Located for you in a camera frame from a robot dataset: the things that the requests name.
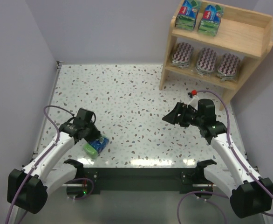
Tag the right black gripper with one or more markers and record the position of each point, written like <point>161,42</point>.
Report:
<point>183,115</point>

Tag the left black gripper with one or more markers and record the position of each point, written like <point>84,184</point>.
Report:
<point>92,136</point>

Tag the purple zigzag sponge pack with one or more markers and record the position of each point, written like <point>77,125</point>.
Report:
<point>228,67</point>
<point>182,56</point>
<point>206,62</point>

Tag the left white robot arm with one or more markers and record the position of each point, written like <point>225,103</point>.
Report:
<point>29,187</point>

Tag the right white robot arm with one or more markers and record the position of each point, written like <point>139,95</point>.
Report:
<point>248,192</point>

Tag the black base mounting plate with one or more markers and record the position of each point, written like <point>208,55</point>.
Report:
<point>144,179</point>

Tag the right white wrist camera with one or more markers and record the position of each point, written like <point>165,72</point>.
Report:
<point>193,98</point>

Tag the aluminium frame rail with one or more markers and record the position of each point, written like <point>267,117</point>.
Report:
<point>35,148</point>

